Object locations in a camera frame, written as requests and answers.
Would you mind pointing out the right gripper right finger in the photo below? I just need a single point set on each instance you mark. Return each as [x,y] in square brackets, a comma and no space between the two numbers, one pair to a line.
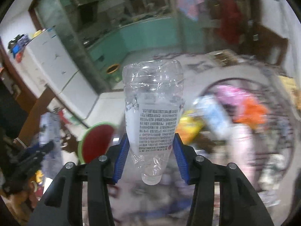
[240,204]

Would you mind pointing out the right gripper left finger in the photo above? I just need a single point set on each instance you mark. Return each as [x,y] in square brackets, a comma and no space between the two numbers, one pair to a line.
[61,204]

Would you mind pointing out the orange plastic wrapper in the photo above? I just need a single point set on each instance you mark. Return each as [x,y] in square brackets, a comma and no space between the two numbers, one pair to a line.
[251,113]

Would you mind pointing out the clear crushed plastic bottle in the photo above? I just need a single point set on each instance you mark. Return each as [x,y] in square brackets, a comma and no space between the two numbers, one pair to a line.
[153,106]

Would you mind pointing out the green red trash bin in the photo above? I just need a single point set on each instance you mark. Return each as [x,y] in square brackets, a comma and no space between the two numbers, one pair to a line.
[95,141]

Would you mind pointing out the teal kitchen cabinets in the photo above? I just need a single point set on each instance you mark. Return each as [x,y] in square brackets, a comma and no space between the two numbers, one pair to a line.
[142,35]

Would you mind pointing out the yellow orange snack wrapper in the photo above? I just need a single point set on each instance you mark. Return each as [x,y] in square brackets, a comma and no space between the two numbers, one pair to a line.
[189,126]

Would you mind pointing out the white refrigerator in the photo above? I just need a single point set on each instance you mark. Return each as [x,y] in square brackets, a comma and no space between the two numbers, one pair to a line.
[46,62]

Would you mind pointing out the pink plastic bag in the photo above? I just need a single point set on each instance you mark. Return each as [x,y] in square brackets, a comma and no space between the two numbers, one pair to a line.
[231,95]

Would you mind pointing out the small green yellow bin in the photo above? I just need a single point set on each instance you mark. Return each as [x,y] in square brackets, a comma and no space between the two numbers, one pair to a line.
[114,73]

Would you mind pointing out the brown printed box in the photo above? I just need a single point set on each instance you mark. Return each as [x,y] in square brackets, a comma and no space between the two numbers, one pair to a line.
[225,58]

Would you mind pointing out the brown wooden chair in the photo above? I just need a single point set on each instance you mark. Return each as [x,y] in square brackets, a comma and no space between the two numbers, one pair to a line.
[265,45]

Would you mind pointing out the red hanging garment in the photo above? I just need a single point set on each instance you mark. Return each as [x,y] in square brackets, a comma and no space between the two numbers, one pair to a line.
[230,20]

